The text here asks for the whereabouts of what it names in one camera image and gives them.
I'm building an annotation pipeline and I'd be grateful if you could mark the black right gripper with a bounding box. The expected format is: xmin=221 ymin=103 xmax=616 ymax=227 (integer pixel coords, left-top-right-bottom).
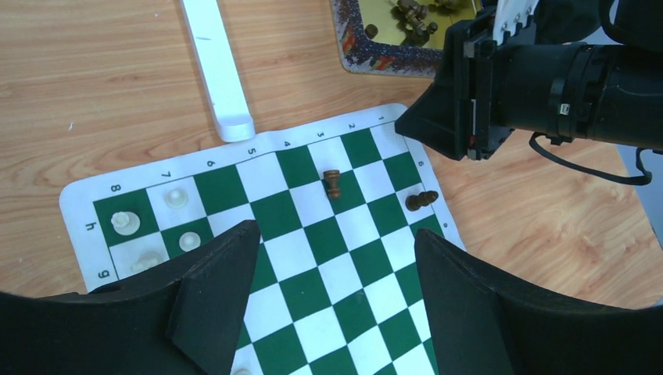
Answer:
xmin=395 ymin=1 xmax=662 ymax=161

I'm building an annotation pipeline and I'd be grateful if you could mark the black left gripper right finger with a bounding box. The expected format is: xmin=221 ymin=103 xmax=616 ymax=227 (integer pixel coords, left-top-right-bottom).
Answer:
xmin=414 ymin=229 xmax=662 ymax=374

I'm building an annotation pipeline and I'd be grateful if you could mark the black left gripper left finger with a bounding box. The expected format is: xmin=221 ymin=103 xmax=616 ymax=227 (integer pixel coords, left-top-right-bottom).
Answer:
xmin=1 ymin=220 xmax=260 ymax=374

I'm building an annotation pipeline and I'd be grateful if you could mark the dark brown chess piece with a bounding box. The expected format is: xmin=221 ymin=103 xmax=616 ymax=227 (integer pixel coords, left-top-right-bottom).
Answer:
xmin=405 ymin=191 xmax=439 ymax=212

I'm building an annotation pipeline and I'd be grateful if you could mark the dark brown chess pawn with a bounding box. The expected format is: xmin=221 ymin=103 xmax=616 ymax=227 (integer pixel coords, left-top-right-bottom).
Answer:
xmin=323 ymin=170 xmax=341 ymax=199

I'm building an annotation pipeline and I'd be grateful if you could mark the white chess piece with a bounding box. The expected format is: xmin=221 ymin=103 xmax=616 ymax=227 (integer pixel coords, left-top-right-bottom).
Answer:
xmin=131 ymin=251 xmax=163 ymax=273
xmin=111 ymin=211 xmax=141 ymax=236

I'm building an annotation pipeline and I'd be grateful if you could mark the white chess pawn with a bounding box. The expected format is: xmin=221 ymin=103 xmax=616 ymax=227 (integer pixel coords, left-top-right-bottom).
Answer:
xmin=164 ymin=188 xmax=188 ymax=209
xmin=178 ymin=231 xmax=202 ymax=252

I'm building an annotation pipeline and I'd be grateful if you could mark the green white chess board mat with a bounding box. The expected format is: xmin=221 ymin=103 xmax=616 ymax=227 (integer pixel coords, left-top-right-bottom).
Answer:
xmin=59 ymin=104 xmax=461 ymax=374

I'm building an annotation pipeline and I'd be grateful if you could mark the decorated gold tin box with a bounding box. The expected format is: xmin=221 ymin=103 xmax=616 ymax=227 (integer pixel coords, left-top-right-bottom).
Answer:
xmin=331 ymin=0 xmax=490 ymax=77

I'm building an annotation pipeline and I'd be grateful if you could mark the white stand base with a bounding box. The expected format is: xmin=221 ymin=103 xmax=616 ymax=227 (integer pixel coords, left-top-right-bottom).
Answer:
xmin=181 ymin=0 xmax=256 ymax=143

